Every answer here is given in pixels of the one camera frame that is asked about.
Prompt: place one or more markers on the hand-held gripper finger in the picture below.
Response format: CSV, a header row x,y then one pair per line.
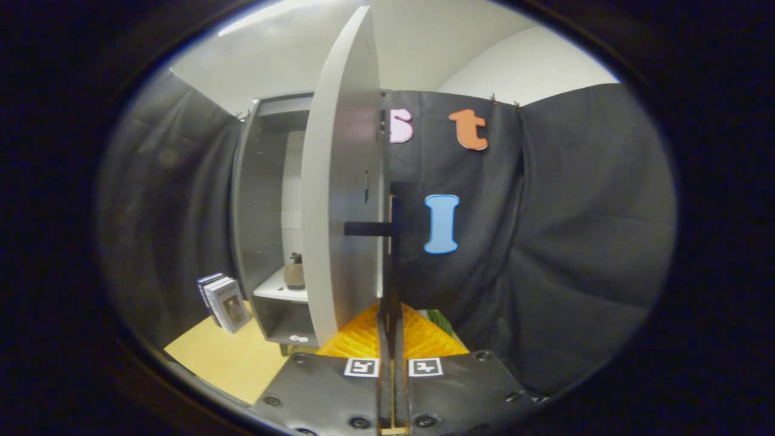
x,y
398,339
391,339

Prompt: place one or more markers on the brown fuzzy shoe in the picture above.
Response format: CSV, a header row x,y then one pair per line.
x,y
295,275

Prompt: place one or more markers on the white shoe cabinet door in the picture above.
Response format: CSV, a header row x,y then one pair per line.
x,y
339,181

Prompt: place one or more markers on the grey shoe cabinet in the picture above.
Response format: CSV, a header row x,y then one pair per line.
x,y
260,212

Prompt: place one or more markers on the white cabinet shelf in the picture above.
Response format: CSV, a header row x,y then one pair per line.
x,y
281,289

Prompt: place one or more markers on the green patterned object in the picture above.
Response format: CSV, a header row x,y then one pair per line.
x,y
437,321

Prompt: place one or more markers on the white book with figure cover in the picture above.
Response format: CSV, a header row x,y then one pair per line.
x,y
230,306

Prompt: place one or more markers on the blue book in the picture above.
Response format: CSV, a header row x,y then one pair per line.
x,y
204,287

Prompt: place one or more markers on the black backdrop cloth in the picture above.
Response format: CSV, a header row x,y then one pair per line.
x,y
575,242

